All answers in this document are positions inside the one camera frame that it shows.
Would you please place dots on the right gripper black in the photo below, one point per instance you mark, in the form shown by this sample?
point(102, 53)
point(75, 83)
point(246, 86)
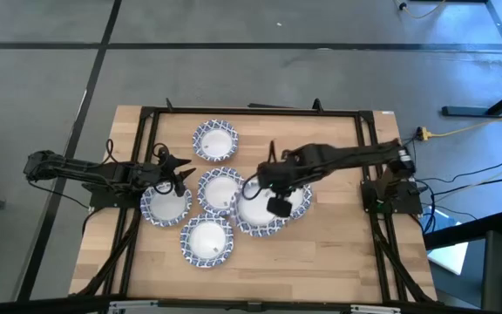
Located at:
point(281, 174)

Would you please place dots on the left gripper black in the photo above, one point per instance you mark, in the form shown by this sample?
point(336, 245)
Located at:
point(155, 174)

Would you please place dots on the blue patterned paper bowl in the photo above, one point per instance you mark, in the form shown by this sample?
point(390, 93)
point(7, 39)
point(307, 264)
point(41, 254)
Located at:
point(300, 201)
point(164, 209)
point(218, 192)
point(207, 240)
point(251, 213)
point(215, 141)

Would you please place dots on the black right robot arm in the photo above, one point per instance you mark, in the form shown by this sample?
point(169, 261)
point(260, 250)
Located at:
point(355, 152)

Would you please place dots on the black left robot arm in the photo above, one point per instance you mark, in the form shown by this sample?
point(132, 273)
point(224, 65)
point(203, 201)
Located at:
point(81, 170)

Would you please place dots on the white paper sheet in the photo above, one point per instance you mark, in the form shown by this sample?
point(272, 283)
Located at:
point(451, 257)

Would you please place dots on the black desk leg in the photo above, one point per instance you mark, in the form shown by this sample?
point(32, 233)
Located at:
point(464, 111)

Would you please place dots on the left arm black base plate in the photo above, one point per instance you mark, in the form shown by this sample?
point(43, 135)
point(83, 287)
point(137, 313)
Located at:
point(103, 200)

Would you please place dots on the black aluminium table frame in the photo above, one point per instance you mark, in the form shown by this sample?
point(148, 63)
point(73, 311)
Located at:
point(255, 111)

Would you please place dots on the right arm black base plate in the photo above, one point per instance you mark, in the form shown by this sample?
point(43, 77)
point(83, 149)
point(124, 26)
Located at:
point(399, 200)

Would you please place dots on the silver rail bracket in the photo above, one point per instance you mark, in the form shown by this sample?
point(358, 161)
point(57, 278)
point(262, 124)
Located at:
point(133, 305)
point(375, 309)

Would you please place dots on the black camera rail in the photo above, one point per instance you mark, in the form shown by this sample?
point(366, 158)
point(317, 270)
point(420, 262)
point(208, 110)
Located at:
point(59, 303)

